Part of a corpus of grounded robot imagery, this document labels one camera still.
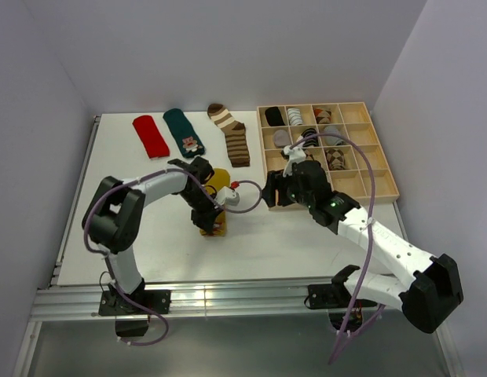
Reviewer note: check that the rolled black white sock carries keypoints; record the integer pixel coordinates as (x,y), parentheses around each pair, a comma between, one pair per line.
(306,139)

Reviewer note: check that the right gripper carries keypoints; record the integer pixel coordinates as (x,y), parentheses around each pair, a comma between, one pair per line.
(276,181)

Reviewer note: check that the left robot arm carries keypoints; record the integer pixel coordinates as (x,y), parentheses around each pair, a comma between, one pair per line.
(112,222)

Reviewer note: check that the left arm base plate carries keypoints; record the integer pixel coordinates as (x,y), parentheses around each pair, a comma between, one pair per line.
(113,304)

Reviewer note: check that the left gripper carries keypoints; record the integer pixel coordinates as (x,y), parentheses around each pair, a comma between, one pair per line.
(206,219)

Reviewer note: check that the rolled orange argyle sock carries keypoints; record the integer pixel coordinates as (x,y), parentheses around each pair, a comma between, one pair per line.
(322,115)

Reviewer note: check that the rolled beige sock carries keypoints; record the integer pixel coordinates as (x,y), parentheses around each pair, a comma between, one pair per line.
(281,138)

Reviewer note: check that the rolled grey sock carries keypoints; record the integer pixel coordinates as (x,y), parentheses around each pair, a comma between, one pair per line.
(332,136)

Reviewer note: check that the brown striped sock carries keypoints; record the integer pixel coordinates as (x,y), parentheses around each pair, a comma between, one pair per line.
(234,132)

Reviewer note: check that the rolled white striped sock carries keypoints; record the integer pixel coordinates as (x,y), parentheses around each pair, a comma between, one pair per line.
(294,116)

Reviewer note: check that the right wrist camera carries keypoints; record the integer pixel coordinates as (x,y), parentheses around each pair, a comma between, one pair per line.
(293,155)

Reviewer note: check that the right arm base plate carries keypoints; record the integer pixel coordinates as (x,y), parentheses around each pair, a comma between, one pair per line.
(326,296)

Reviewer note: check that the green bear sock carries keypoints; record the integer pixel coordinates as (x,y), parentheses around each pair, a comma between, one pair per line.
(187,140)

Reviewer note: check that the yellow bear sock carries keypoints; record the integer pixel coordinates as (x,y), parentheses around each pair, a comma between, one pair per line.
(215,184)

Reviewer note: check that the light brown argyle sock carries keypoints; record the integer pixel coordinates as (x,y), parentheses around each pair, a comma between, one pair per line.
(335,159)

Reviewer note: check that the red sock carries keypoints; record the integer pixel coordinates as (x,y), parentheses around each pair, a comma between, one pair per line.
(152,140)

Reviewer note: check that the wooden compartment tray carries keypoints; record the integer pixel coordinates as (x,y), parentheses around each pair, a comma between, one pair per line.
(346,146)

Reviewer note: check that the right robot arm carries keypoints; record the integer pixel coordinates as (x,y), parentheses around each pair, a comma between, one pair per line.
(424,287)

